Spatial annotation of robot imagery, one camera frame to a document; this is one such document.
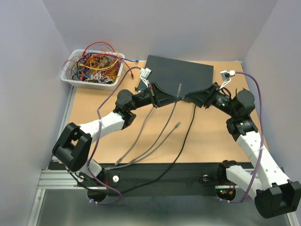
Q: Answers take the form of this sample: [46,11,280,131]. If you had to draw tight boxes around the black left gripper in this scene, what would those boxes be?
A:
[128,82,179,111]

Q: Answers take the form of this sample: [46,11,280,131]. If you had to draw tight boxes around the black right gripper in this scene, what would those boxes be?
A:
[185,81,238,118]

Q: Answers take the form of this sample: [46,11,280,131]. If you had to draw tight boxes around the teal network switch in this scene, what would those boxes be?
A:
[145,55,214,102]

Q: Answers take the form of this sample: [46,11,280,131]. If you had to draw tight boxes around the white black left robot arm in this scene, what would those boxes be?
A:
[52,83,179,186]

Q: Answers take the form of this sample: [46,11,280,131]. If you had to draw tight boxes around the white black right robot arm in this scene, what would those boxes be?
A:
[186,83,301,218]

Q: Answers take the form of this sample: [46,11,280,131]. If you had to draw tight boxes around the white plastic basket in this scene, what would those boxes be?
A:
[60,49,125,90]

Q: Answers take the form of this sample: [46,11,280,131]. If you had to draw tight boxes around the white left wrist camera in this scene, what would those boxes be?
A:
[140,68,152,87]

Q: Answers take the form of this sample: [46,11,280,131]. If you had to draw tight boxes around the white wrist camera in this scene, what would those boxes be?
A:
[140,68,152,87]
[220,70,236,89]

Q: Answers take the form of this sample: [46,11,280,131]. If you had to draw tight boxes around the grey ethernet cable short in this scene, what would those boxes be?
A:
[128,121,182,164]

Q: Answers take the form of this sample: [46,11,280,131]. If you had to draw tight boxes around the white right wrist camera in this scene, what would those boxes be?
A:
[220,70,236,89]

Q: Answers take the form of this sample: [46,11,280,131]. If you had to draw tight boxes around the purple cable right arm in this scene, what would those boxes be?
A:
[220,70,264,203]

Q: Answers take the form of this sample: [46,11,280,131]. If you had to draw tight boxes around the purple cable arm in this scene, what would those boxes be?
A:
[220,70,264,203]
[87,66,144,205]

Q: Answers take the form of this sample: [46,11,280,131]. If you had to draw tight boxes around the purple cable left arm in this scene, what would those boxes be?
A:
[87,66,144,205]

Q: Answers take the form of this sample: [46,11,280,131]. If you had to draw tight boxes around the tangled coloured wires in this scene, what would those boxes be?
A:
[61,41,139,84]

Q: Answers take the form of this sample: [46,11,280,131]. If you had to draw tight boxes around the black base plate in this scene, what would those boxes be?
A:
[48,160,254,198]

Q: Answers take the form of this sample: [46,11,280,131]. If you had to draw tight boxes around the aluminium frame rail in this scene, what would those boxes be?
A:
[27,87,80,226]

